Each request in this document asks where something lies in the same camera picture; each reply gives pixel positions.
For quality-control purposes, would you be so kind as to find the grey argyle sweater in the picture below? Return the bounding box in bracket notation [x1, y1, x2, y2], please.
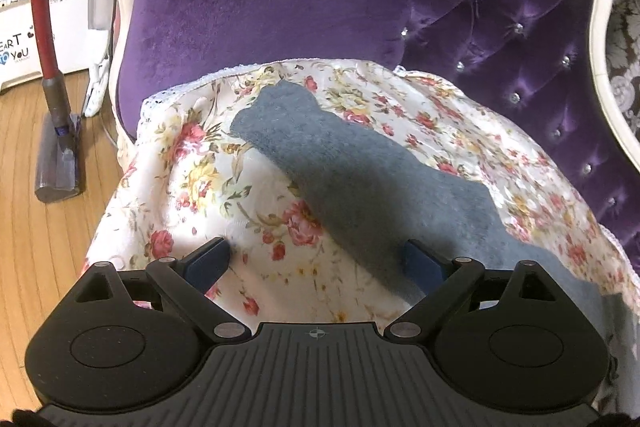
[231, 81, 639, 355]

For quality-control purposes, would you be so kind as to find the floral bed sheet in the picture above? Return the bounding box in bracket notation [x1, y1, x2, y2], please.
[79, 57, 640, 417]

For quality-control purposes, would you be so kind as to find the red stick vacuum cleaner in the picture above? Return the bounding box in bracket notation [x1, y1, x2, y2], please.
[30, 0, 81, 204]

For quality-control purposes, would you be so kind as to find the purple tufted chaise sofa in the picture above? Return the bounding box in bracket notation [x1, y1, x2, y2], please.
[114, 0, 639, 262]

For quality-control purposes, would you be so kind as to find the grey damask curtain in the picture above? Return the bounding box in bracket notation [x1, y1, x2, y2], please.
[606, 0, 639, 134]

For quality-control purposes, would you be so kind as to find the white charging cable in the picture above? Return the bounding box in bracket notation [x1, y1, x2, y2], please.
[81, 0, 120, 119]

